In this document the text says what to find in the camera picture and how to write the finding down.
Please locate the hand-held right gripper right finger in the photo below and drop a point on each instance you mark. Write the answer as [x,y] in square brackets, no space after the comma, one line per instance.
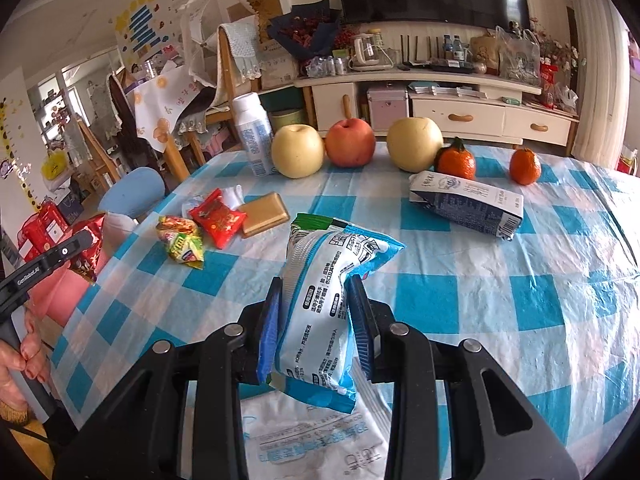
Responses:
[361,330]

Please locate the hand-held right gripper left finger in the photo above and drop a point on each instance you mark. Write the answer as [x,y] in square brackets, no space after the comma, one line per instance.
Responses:
[267,330]

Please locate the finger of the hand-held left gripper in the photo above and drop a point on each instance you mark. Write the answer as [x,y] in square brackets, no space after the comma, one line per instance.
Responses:
[75,249]

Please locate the red emblem snack packet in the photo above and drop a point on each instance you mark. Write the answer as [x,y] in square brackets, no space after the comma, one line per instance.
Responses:
[90,260]

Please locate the pink plastic basin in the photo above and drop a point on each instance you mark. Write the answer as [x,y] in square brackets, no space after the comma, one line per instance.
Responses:
[60,295]

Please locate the blue white wipes pack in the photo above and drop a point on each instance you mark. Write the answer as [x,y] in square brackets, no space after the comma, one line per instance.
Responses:
[315,320]

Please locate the gold box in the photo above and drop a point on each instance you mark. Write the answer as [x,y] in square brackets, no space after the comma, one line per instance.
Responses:
[262,215]

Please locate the white feather print wipes pack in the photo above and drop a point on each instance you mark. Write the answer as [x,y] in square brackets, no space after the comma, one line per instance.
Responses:
[310,440]

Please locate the person's left hand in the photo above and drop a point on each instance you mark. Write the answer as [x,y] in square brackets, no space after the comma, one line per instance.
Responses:
[35,360]

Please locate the red gift box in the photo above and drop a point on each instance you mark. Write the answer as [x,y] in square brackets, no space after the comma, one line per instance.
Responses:
[42,232]

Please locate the dark blue gift bag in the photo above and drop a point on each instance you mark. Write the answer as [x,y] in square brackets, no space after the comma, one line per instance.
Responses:
[72,207]

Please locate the pale round cushion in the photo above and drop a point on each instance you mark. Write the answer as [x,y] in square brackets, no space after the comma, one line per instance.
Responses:
[120,222]

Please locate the blue padded stool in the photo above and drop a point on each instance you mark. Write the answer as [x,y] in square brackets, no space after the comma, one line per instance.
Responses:
[132,190]

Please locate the yellow bag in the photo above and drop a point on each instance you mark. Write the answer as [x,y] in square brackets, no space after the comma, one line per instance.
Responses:
[55,165]

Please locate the light wooden chair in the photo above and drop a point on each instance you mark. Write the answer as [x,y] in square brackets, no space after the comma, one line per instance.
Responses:
[175,157]
[97,155]

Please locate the blue checkered tablecloth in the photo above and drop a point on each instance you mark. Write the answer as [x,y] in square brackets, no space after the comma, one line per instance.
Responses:
[450,285]

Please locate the yellow red snack packet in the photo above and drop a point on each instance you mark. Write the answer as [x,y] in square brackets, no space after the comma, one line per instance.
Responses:
[177,224]

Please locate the yellow green snack packet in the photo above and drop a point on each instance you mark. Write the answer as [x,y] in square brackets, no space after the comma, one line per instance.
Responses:
[187,250]

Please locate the small red gold-print packet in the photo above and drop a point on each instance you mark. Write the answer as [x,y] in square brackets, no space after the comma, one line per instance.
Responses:
[220,220]

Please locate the dark wooden chair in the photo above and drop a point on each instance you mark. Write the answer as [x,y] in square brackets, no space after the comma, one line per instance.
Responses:
[122,120]

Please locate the white crumpled wrapper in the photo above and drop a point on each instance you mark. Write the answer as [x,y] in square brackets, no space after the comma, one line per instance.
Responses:
[232,195]

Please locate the dark blue milk carton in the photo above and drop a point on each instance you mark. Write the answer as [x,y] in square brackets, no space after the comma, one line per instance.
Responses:
[465,205]

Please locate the orange print white tablecloth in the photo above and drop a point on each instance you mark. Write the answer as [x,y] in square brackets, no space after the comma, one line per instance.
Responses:
[160,105]

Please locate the yellow pear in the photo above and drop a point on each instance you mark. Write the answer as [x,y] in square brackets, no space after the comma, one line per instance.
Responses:
[297,152]
[415,145]

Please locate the red apple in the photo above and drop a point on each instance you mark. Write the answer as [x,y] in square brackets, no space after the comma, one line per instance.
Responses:
[350,142]

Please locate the tangerine with leaves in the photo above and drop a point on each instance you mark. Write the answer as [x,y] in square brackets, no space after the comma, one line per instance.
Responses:
[457,162]

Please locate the white bottle blue label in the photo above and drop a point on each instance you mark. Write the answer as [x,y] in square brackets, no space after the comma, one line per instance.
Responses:
[252,135]

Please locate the pale green bin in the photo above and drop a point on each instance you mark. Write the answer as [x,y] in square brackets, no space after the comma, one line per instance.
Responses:
[287,120]

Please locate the pink metal case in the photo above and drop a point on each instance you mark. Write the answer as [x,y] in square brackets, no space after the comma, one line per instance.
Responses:
[387,110]

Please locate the white television cabinet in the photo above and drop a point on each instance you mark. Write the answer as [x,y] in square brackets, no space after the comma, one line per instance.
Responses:
[430,110]

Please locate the orange tangerine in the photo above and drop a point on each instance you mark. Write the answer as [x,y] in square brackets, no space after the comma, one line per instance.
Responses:
[525,167]

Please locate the white mesh food cover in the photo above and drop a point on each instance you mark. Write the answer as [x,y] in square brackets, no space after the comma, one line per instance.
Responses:
[200,35]

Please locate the pale green lace chair cover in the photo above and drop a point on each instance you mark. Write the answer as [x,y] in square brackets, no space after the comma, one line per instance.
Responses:
[242,55]

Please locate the white printed sack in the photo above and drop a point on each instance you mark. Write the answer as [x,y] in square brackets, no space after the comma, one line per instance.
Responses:
[280,67]

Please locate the pack of small glass bottles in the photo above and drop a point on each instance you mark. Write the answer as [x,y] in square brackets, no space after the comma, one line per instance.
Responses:
[327,66]

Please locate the black router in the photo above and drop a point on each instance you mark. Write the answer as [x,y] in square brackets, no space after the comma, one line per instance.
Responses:
[417,65]

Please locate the glass electric kettle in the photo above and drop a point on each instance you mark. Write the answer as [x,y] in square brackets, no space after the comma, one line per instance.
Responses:
[370,52]

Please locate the small water bottle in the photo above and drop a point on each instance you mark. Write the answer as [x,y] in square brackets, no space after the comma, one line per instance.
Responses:
[448,49]
[459,50]

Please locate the brown paper bag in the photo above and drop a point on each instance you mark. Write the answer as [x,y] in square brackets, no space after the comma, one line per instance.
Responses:
[485,55]

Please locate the dark blue flower bouquet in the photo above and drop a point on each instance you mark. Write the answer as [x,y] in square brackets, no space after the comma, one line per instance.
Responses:
[305,30]

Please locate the red snack bag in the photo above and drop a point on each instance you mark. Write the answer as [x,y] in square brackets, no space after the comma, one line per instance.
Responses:
[549,85]

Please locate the clear plastic bag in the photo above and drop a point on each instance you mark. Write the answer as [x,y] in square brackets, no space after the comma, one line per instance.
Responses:
[517,57]

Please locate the white curtain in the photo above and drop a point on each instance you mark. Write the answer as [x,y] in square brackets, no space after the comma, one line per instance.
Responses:
[600,60]

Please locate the blue yellow wall chart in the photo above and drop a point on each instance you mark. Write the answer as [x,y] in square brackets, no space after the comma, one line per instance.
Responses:
[142,22]

